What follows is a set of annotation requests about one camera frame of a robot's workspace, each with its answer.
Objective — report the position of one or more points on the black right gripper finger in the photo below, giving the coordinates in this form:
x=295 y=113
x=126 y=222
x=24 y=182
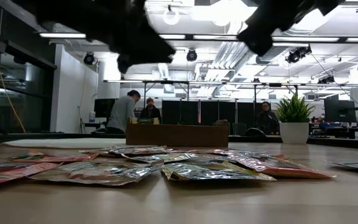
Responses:
x=259 y=37

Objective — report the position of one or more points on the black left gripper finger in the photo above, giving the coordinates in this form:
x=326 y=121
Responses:
x=123 y=65
x=151 y=46

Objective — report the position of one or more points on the foil tea packet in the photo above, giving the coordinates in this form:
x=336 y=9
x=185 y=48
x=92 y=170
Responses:
x=135 y=150

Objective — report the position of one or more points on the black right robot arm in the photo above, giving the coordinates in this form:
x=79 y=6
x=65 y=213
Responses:
x=328 y=6

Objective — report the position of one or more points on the black ceiling spotlight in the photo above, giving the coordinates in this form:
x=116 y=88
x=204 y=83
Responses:
x=191 y=55
x=89 y=59

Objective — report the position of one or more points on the round white pendant lamp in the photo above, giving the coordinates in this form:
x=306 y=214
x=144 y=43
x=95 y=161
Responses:
x=171 y=17

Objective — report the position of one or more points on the long linear ceiling light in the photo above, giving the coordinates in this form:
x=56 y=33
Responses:
x=213 y=37

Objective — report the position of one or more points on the black computer monitor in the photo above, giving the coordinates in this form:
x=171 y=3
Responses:
x=102 y=108
x=339 y=110

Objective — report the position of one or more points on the white bottle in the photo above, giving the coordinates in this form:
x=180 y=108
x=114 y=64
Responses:
x=92 y=117

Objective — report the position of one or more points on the black desk partition panel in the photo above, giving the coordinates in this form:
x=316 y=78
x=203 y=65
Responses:
x=241 y=109
x=190 y=110
x=210 y=112

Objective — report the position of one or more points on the black office chair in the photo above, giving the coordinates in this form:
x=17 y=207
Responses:
x=255 y=132

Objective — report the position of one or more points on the white round woven placemat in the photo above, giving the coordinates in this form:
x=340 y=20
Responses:
x=64 y=143

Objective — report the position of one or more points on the green plant in white pot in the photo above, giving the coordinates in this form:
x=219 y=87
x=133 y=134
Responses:
x=294 y=132

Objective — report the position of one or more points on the silver ventilation duct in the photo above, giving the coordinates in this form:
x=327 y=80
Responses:
x=272 y=56

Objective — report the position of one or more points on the black overhead desk frame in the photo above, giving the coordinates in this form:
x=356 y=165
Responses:
x=166 y=82

